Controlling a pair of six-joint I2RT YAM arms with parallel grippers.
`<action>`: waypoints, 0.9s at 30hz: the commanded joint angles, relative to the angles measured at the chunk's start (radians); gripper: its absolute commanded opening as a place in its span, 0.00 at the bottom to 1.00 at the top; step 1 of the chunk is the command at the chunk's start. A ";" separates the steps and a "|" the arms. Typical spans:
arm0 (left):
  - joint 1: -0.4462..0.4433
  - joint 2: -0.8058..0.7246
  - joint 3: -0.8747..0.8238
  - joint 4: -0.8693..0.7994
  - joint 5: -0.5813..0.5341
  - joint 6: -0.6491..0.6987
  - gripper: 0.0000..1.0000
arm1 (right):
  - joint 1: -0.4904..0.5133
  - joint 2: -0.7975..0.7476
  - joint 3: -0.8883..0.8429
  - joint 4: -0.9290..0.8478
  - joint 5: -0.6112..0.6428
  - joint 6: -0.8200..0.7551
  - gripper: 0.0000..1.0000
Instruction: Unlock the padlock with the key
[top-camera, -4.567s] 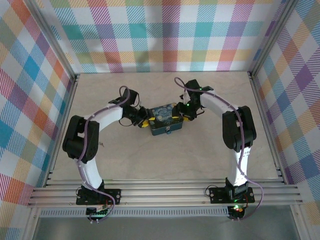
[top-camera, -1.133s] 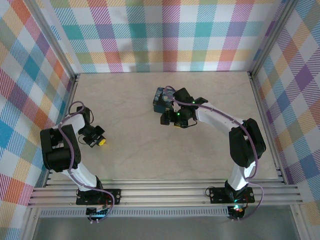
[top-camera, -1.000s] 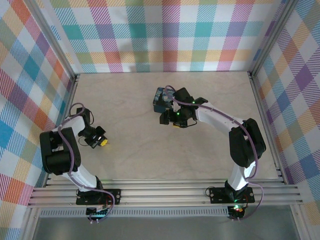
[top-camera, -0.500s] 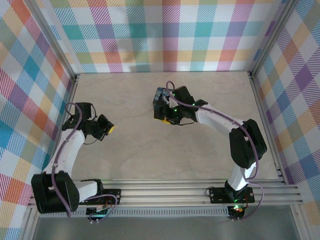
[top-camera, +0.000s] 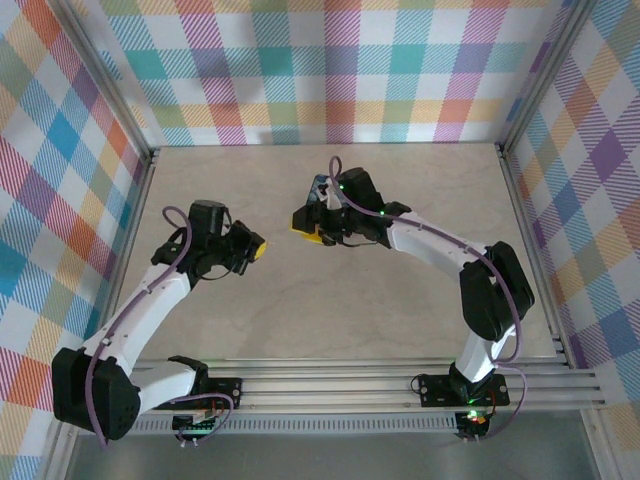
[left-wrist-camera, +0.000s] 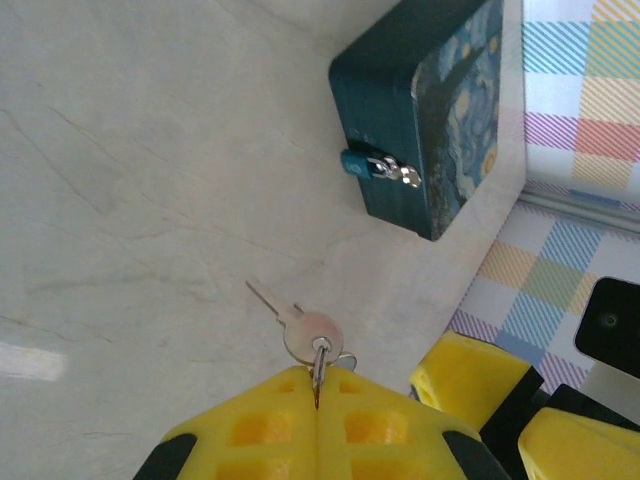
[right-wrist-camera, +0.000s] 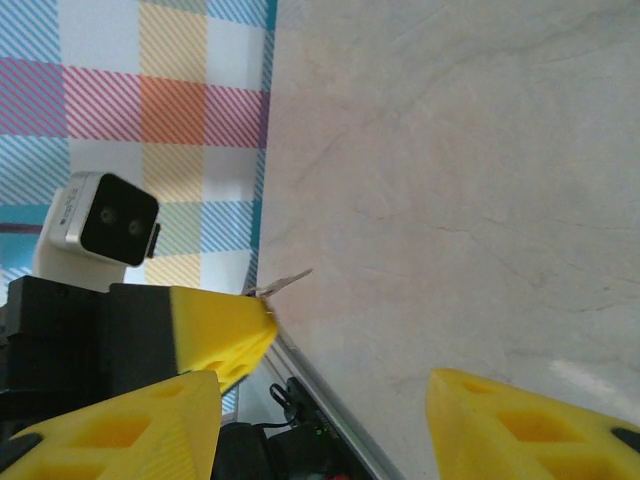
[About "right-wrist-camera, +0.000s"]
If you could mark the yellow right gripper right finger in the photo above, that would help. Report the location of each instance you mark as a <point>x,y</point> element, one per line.
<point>525,440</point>

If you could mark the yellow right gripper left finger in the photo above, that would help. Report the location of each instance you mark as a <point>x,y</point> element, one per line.
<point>115,440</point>

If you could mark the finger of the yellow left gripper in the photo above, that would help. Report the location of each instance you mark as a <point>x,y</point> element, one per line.
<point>215,325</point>

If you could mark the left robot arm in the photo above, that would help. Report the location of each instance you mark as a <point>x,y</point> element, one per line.
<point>242,452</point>

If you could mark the plaid backdrop panel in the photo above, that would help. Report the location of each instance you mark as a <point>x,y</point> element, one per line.
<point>100,100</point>

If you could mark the aluminium front rail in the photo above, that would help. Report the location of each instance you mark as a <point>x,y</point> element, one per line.
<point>300,372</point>

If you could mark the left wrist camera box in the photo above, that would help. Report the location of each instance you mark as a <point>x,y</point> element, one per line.
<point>117,227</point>

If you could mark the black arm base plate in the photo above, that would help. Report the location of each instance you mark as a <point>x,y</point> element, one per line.
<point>305,430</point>

